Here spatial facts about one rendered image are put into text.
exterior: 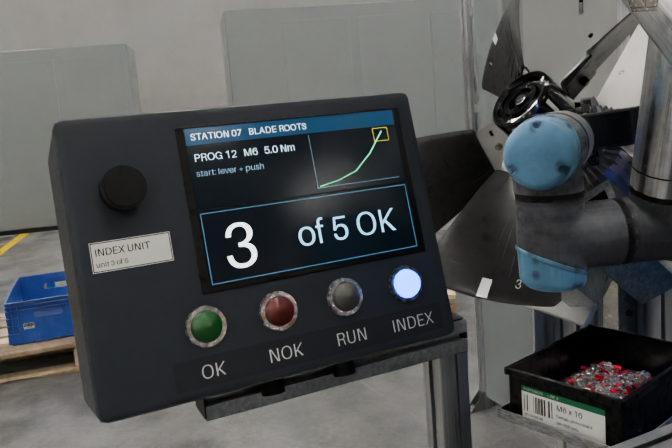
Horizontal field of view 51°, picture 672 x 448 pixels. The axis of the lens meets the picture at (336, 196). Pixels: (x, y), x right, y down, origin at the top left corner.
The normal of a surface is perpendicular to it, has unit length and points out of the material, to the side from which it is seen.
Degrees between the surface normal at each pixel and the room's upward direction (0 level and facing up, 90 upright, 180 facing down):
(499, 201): 52
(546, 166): 90
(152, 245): 75
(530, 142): 90
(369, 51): 90
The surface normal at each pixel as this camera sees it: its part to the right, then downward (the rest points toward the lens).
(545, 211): -0.39, 0.16
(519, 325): -0.90, 0.13
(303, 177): 0.40, -0.16
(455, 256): -0.40, -0.48
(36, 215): 0.19, 0.13
